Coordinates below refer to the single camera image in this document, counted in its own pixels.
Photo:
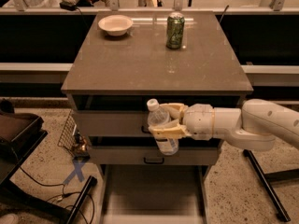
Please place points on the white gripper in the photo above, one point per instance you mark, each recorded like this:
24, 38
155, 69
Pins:
198, 119

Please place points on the clear plastic water bottle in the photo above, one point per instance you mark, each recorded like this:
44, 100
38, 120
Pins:
158, 117

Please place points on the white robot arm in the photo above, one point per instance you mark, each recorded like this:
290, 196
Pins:
253, 126

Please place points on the grey drawer cabinet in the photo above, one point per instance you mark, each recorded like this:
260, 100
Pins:
120, 74

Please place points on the middle drawer front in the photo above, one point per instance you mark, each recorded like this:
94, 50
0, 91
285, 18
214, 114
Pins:
135, 155

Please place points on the top drawer front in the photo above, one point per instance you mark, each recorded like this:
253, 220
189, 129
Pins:
128, 124

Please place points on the open bottom drawer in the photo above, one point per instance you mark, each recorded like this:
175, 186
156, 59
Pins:
154, 194

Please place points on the green soda can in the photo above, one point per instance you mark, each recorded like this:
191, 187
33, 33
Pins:
175, 30

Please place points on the black stand leg left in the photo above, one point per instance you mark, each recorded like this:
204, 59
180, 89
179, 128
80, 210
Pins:
91, 182

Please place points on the black stand leg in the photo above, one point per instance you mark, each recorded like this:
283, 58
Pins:
91, 182
281, 212

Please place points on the blue tape cross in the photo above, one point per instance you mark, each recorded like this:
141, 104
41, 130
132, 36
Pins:
77, 171

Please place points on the white paper bowl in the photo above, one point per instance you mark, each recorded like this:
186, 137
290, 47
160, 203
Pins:
115, 25

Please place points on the black stand leg right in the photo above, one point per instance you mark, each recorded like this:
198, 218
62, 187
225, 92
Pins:
281, 212

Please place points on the metal railing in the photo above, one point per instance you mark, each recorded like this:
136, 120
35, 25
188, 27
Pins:
149, 3

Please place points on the dark tray on stand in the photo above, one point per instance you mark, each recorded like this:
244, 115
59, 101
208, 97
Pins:
16, 129

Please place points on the black power adapter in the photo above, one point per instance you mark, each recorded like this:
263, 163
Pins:
67, 6

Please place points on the black top drawer handle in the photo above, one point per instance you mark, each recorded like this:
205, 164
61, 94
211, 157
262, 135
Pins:
144, 130

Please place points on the black drawer handle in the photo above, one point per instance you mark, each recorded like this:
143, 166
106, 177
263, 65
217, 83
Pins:
158, 161
144, 130

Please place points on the black middle drawer handle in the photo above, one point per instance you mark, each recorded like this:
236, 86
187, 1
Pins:
158, 161

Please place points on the wire mesh basket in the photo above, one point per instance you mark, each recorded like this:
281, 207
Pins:
67, 138

